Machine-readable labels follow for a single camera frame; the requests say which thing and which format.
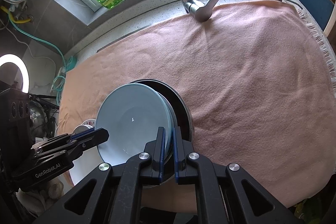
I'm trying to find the white plate with grey branch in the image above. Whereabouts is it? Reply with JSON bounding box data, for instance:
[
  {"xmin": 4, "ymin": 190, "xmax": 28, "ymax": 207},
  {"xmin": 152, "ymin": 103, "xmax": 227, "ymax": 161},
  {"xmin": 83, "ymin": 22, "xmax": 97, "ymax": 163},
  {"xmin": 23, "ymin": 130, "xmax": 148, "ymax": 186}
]
[{"xmin": 69, "ymin": 119, "xmax": 103, "ymax": 186}]

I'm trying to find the light blue ceramic bowl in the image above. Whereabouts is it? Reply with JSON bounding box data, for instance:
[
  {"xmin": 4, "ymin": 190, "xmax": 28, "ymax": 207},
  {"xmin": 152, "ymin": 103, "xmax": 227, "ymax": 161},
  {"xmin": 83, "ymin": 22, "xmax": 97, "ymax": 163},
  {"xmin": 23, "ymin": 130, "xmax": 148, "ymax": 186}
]
[{"xmin": 95, "ymin": 83, "xmax": 174, "ymax": 165}]

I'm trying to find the pink towel mat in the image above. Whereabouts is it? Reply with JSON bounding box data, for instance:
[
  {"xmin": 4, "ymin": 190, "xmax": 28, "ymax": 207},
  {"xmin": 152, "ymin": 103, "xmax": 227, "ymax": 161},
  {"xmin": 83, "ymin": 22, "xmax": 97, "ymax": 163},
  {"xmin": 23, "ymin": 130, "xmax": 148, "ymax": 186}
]
[{"xmin": 58, "ymin": 0, "xmax": 335, "ymax": 207}]

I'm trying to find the white ring light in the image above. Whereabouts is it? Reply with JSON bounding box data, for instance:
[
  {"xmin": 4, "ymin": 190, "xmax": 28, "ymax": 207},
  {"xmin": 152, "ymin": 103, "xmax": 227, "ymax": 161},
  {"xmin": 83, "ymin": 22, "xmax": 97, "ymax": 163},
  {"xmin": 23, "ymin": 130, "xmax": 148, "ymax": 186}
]
[{"xmin": 0, "ymin": 54, "xmax": 30, "ymax": 93}]

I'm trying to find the teal hose cable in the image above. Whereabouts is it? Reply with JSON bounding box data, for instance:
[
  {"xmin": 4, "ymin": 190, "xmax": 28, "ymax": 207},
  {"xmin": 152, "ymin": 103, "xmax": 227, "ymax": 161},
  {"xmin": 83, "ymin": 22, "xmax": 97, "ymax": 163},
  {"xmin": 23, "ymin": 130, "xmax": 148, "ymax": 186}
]
[{"xmin": 11, "ymin": 21, "xmax": 77, "ymax": 104}]

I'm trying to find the yellow gas hose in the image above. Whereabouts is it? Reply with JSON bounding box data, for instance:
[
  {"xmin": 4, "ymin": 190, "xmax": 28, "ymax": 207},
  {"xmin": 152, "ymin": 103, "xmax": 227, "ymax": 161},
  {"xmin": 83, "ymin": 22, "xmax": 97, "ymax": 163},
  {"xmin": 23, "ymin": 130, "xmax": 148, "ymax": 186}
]
[{"xmin": 0, "ymin": 5, "xmax": 32, "ymax": 24}]

